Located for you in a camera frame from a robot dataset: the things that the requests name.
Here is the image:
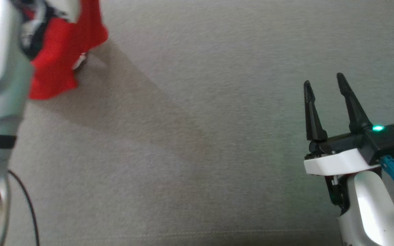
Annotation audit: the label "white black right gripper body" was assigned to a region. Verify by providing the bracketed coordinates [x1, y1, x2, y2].
[304, 133, 383, 206]

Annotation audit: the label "red shorts with white waistband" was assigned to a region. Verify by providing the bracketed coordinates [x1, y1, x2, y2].
[28, 0, 109, 100]

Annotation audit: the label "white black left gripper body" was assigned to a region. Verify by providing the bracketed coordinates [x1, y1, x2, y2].
[18, 0, 82, 60]

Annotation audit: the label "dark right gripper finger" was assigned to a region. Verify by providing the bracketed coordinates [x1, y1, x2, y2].
[336, 72, 373, 135]
[303, 80, 328, 142]

